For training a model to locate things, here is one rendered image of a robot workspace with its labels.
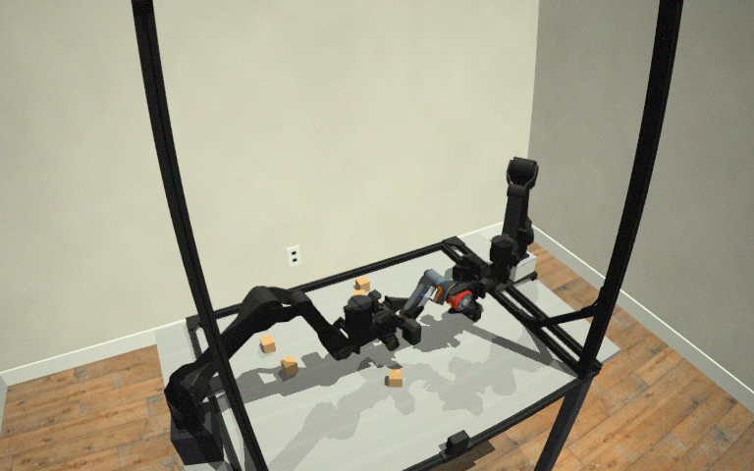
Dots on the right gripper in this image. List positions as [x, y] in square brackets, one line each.
[470, 280]

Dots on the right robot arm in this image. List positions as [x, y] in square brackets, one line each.
[515, 233]

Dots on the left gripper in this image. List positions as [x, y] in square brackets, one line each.
[387, 320]

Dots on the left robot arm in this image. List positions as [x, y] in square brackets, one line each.
[260, 310]

